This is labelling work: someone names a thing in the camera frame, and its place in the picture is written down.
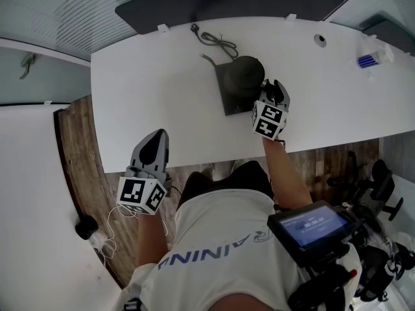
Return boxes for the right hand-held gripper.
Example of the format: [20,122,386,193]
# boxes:
[250,79,291,141]

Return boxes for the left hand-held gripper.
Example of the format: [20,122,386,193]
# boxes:
[116,128,173,215]

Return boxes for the black electric kettle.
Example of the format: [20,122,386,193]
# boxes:
[223,55,267,94]

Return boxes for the person's right forearm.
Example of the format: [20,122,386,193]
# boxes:
[261,137,314,213]

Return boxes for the person's left forearm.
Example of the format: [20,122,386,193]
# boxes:
[135,211,170,271]

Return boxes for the black round clamp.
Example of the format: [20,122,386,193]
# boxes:
[75,215,99,241]

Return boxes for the black trousers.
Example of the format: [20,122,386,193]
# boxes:
[180,159,276,207]

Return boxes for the dark desk partition panel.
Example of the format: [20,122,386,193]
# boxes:
[114,0,345,36]

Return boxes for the white printed t-shirt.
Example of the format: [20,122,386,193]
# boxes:
[122,189,361,311]

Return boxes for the blue and white pack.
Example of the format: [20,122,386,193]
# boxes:
[355,43,395,69]

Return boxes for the black office chair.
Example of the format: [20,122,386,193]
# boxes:
[326,150,405,223]

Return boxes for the black screen device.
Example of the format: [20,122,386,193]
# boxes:
[267,200,355,269]

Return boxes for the grey hanging hook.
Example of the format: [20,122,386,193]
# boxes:
[18,52,37,80]

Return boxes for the black power cable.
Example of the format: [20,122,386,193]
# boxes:
[190,23,238,58]

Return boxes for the thin white cable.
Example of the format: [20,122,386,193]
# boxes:
[95,204,138,260]

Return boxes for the black chest mount rig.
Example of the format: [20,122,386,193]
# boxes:
[288,202,415,308]

